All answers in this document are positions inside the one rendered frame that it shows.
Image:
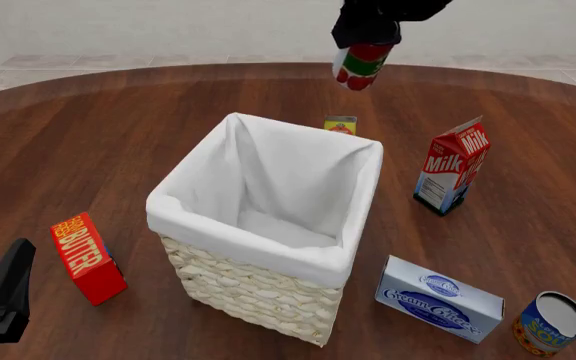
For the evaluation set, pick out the blue and yellow soup can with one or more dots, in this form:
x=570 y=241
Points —
x=548 y=326

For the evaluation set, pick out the white cloth-lined wicker basket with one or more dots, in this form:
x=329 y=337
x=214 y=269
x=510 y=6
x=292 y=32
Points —
x=263 y=285

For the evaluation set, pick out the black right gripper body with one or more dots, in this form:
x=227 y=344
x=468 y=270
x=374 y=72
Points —
x=368 y=10

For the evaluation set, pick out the tomato sauce can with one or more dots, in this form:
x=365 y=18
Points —
x=363 y=65

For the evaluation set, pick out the small yellow food box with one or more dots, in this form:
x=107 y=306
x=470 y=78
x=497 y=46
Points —
x=340 y=125

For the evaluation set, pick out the red and white milk carton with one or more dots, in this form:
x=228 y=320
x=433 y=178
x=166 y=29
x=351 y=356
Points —
x=450 y=168

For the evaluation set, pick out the red butter box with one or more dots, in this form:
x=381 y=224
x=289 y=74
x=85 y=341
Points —
x=85 y=262

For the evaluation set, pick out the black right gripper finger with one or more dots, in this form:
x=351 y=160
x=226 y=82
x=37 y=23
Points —
x=385 y=33
x=349 y=34

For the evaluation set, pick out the blue-white cream cheese box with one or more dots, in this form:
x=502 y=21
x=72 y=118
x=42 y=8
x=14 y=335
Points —
x=433 y=300

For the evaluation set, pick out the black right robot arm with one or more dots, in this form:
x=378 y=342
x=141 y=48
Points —
x=420 y=8

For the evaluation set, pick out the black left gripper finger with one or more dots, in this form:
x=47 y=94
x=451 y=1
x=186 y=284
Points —
x=10 y=272

